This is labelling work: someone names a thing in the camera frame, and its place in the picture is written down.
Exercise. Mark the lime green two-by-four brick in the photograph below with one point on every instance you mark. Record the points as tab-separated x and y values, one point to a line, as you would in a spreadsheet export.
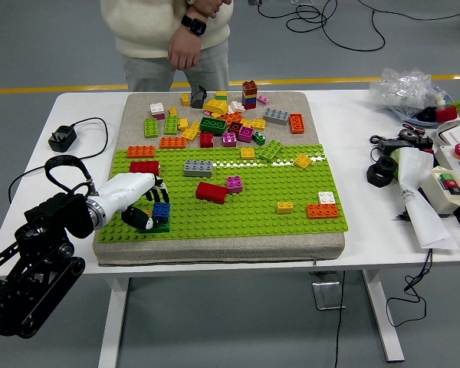
171	125
150	128
271	150

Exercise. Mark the white table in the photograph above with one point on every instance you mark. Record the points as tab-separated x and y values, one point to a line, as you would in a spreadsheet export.
349	153

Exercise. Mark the person's right hand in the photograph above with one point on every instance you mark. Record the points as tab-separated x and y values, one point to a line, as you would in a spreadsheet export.
210	7

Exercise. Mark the small dark green brick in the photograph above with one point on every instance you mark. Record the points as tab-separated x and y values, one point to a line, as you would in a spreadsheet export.
258	138

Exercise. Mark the green studded baseplate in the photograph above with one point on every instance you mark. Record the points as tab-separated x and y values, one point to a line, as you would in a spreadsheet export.
234	218

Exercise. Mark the yellow two-by-four brick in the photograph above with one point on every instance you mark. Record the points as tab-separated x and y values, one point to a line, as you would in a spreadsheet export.
191	132

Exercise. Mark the blue bowl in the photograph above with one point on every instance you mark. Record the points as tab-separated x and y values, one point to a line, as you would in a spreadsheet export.
406	117

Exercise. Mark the black power adapter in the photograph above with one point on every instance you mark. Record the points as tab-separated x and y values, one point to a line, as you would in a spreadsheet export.
62	138

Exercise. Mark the magenta two-by-two brick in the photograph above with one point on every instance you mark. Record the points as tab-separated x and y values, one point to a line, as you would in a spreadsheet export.
229	140
246	134

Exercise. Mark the small yellow brick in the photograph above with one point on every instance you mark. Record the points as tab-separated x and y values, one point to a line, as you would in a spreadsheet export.
173	111
246	123
183	124
185	100

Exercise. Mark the grey two-by-four brick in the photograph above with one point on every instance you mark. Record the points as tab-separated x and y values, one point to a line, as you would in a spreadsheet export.
198	168
276	116

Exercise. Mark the white control box with buttons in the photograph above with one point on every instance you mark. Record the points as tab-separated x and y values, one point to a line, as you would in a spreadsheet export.
450	163

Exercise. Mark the red stacked brick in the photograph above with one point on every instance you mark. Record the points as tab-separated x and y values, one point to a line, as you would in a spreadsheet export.
249	106

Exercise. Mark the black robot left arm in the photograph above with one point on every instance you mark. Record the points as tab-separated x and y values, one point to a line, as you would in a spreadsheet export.
42	237

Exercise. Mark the lime green sheet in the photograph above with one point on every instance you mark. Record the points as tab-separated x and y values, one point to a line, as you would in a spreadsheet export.
395	165

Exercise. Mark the person's left hand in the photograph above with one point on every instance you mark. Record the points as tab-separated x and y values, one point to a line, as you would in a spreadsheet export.
184	50

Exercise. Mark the pink flat brick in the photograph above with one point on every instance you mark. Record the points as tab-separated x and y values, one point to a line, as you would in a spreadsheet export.
263	99

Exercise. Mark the brown two-by-two brick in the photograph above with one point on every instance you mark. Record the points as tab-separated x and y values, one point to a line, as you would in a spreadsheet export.
250	88

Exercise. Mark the black wristwatch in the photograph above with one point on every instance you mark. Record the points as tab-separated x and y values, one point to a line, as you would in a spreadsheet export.
195	25

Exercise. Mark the dark brown brick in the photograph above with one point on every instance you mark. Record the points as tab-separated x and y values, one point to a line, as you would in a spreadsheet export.
235	127

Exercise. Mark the white paper bag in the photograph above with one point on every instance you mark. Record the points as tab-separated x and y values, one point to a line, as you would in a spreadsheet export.
421	214

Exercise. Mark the small black module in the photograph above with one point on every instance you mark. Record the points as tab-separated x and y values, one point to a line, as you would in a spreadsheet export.
424	143

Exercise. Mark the pink two-by-two brick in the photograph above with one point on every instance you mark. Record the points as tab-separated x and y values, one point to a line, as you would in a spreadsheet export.
234	185

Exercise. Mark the blue two-by-two brick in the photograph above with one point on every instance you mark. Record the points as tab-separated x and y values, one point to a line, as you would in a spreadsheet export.
161	211

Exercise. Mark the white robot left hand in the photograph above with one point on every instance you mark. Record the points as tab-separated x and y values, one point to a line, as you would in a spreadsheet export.
126	189

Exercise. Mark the small white button box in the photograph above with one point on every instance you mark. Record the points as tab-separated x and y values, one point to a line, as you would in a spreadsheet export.
435	191

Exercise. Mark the red two-by-two brick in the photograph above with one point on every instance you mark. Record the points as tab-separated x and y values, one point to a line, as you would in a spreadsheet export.
206	140

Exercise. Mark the white two-by-two brick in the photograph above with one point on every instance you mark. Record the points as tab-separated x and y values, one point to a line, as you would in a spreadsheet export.
326	197
156	108

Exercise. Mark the silver metal foot plate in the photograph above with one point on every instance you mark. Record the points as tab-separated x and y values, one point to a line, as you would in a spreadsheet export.
315	295

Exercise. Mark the clear crumpled plastic bag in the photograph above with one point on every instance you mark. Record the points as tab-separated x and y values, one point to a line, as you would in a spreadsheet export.
402	90

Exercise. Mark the dark grey angled piece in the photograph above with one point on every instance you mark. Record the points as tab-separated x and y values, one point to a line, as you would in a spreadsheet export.
197	99

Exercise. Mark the small white part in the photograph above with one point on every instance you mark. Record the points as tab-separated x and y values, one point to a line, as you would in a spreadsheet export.
440	100

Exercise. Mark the dark green two-by-four brick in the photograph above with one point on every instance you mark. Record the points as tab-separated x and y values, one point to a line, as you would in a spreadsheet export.
163	228
213	126

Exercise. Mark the orange two-by-four brick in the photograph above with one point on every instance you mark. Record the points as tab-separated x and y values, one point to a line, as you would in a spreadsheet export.
140	152
296	123
323	211
173	143

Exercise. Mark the lime and yellow brick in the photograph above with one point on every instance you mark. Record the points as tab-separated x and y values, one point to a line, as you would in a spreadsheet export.
222	95

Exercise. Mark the white flat device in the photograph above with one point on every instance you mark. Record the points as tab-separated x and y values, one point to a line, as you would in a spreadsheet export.
458	134

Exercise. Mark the person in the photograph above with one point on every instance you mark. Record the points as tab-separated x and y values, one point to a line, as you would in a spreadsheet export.
142	30

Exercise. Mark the large black nut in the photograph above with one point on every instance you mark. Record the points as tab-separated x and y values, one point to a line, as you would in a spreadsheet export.
373	178

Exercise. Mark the black power brick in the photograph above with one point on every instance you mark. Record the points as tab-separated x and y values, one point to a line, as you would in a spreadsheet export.
395	144

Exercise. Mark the red two-by-four brick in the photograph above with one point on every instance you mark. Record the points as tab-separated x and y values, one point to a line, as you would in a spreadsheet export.
143	166
211	192

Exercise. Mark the blue stacked brick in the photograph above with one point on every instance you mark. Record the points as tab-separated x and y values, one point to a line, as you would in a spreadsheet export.
249	100

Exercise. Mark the yellow curved brick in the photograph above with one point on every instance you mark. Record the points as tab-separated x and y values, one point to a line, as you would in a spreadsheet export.
215	106

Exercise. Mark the black plastic part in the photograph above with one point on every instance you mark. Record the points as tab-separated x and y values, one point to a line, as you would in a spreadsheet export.
427	115

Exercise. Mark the yellow flat two-by-two brick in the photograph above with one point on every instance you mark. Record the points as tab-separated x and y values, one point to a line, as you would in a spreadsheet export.
285	208

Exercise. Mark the black round part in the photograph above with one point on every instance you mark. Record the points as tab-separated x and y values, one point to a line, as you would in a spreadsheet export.
407	134

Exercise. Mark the grey-brown cushion mat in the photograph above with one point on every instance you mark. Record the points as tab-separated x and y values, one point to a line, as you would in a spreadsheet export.
214	253

